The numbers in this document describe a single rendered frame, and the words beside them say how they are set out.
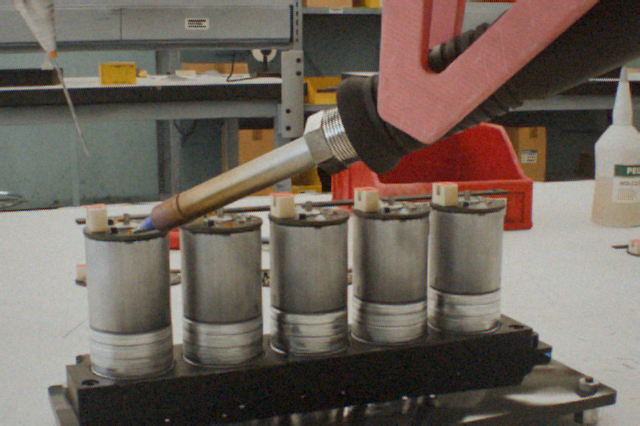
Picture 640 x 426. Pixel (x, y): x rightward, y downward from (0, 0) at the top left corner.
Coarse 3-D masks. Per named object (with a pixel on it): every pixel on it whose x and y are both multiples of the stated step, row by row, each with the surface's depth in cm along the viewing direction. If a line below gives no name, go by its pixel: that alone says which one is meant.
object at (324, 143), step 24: (312, 120) 23; (336, 120) 23; (288, 144) 24; (312, 144) 23; (336, 144) 23; (240, 168) 24; (264, 168) 24; (288, 168) 24; (336, 168) 23; (192, 192) 25; (216, 192) 25; (240, 192) 24; (168, 216) 25; (192, 216) 25
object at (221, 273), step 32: (192, 256) 27; (224, 256) 27; (256, 256) 28; (192, 288) 28; (224, 288) 27; (256, 288) 28; (192, 320) 28; (224, 320) 28; (256, 320) 28; (192, 352) 28; (224, 352) 28; (256, 352) 28
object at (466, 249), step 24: (432, 216) 31; (456, 216) 30; (480, 216) 30; (432, 240) 31; (456, 240) 30; (480, 240) 30; (432, 264) 31; (456, 264) 31; (480, 264) 31; (432, 288) 32; (456, 288) 31; (480, 288) 31; (432, 312) 32; (456, 312) 31; (480, 312) 31
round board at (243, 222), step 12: (204, 216) 29; (240, 216) 29; (252, 216) 29; (180, 228) 28; (192, 228) 27; (204, 228) 27; (216, 228) 27; (228, 228) 27; (240, 228) 27; (252, 228) 28
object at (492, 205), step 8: (480, 200) 32; (488, 200) 32; (496, 200) 32; (440, 208) 31; (448, 208) 30; (456, 208) 30; (464, 208) 30; (472, 208) 30; (480, 208) 30; (488, 208) 30; (496, 208) 30; (504, 208) 31
